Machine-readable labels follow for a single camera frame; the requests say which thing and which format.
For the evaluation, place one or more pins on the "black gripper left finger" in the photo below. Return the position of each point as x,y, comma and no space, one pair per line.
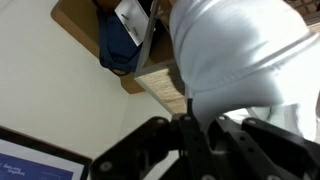
150,146

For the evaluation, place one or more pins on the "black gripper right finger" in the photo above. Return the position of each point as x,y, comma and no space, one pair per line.
266,150

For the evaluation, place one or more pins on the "white sneaker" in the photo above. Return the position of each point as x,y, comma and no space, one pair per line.
233,50

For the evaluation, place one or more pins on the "navy sneaker orange lining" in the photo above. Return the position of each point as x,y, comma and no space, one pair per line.
116,43

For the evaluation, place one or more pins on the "laptop with blue screen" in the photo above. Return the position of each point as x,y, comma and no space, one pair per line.
30,160

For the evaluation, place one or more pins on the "white flat plate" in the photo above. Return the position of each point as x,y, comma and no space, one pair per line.
133,18

